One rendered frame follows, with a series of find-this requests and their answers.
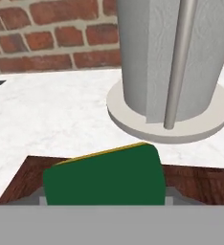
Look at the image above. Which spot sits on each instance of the dark wooden cutting board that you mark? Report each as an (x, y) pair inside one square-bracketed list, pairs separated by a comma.
[(23, 182)]

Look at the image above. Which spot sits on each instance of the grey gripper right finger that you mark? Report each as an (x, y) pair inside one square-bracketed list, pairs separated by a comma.
[(176, 198)]

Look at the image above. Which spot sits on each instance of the green and yellow sponge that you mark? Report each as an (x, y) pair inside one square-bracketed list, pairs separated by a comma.
[(107, 178)]

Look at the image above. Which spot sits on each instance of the white paper towel roll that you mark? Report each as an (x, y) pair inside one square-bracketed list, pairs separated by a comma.
[(138, 48)]

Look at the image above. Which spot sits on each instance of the paper towel holder with rod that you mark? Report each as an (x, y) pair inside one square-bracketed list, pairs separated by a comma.
[(193, 131)]

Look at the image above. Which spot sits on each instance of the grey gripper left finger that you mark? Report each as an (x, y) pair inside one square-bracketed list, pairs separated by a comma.
[(37, 199)]

